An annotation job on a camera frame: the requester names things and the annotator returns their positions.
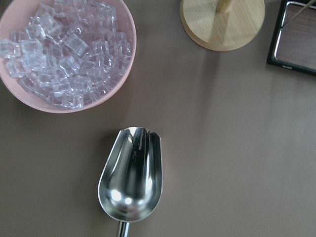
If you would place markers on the steel ice scoop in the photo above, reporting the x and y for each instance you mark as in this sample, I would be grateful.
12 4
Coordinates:
131 182

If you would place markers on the wooden cup tree stand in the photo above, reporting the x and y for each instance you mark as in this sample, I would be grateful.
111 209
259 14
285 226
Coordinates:
222 25

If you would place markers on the pink bowl with ice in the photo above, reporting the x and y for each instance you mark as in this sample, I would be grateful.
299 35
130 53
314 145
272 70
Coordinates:
68 60

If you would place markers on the black framed glass rack tray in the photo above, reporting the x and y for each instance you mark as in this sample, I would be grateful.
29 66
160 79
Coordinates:
293 44

